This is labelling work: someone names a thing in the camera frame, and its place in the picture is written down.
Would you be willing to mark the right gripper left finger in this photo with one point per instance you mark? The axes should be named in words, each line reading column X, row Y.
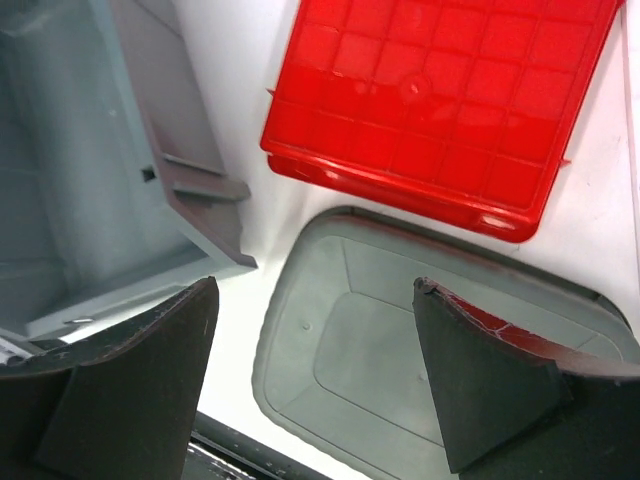
column 119, row 404

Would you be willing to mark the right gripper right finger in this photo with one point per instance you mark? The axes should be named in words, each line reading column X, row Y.
column 513, row 405

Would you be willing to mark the dark grey plastic tray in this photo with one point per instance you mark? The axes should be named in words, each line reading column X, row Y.
column 339, row 364

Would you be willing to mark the grey plastic storage bin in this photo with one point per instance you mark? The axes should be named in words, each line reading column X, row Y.
column 113, row 190

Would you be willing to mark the red plastic bin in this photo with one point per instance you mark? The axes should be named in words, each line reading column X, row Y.
column 459, row 111

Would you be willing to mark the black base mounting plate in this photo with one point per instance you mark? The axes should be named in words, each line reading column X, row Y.
column 217, row 451

